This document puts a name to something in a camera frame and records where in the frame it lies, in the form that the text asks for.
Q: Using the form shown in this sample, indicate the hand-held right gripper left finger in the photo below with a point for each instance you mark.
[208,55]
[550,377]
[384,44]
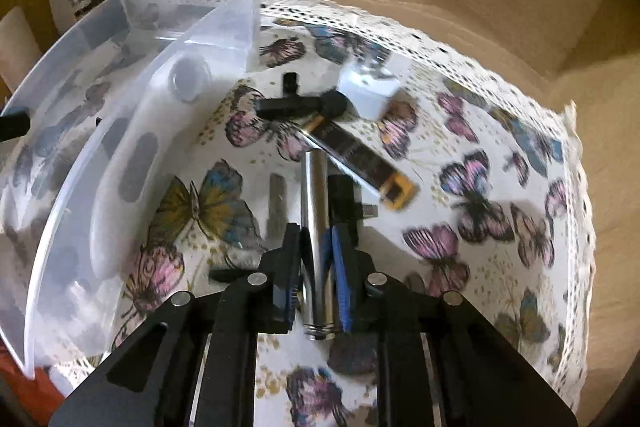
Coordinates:
[289,302]

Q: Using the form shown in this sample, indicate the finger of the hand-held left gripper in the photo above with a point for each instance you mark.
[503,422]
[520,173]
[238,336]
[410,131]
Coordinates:
[12,125]

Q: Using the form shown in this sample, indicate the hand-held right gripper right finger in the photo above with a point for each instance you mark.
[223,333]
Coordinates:
[342,297]

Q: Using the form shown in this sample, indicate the silver metal cylinder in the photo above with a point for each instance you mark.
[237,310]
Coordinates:
[314,227]

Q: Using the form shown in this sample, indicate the clear plastic storage box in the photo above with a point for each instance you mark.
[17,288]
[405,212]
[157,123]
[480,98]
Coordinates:
[125,57]

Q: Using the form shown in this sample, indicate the small black flat piece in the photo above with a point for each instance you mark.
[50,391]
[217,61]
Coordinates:
[227,274]

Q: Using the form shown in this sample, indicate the black plug adapter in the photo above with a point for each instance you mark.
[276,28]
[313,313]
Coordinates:
[344,202]

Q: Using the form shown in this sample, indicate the long black and yellow box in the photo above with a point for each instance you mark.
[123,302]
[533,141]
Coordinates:
[350,157]

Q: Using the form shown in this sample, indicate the black T-shaped plastic part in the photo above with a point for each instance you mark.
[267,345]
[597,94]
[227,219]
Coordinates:
[287,103]

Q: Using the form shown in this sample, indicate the butterfly print lace tablecloth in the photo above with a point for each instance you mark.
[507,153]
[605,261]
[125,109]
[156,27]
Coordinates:
[475,147]

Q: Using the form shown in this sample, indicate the small white cube box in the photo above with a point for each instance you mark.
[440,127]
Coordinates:
[367,94]

